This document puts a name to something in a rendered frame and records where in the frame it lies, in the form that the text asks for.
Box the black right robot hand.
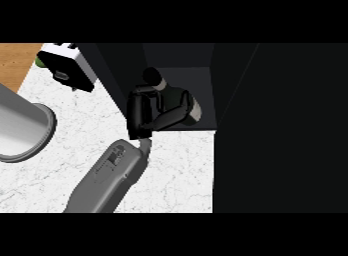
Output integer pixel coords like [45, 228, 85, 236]
[126, 84, 195, 141]

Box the dark grey cabinet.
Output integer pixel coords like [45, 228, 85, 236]
[76, 42, 219, 132]

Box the white and black appliance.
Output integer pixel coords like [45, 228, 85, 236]
[36, 42, 99, 93]

